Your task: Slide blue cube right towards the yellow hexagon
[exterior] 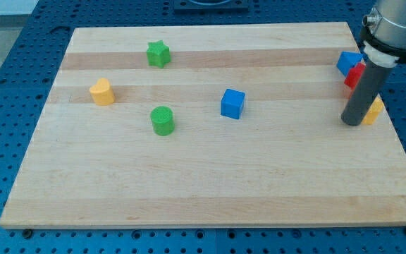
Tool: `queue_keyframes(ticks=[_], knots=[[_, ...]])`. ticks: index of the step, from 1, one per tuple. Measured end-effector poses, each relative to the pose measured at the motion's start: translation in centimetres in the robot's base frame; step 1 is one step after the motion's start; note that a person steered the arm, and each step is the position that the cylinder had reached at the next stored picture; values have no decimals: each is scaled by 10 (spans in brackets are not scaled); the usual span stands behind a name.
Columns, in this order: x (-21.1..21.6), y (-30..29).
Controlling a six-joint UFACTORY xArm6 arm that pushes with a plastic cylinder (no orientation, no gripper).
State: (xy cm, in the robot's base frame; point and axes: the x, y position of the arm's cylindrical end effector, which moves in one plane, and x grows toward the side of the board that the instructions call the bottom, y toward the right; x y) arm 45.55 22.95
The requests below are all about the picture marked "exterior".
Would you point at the blue cube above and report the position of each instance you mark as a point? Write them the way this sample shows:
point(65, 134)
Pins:
point(232, 103)

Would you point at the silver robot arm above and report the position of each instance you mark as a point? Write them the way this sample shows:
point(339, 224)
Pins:
point(384, 33)

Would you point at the yellow hexagon block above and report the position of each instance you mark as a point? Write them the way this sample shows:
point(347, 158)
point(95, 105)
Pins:
point(373, 113)

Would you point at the wooden board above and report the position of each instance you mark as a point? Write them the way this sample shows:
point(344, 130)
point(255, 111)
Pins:
point(289, 161)

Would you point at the green cylinder block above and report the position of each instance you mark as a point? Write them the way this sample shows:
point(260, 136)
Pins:
point(162, 120)

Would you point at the green star block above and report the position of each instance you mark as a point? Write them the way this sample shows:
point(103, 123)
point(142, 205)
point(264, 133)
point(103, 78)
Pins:
point(158, 54)

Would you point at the yellow heart block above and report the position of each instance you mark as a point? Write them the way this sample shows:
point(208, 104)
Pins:
point(101, 92)

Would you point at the red block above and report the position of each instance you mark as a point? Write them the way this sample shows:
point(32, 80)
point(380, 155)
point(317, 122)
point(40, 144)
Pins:
point(353, 75)

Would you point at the blue triangle block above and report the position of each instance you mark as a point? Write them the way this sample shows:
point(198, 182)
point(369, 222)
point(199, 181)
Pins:
point(348, 60)

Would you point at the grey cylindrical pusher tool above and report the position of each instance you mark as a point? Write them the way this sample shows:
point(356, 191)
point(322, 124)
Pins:
point(370, 82)

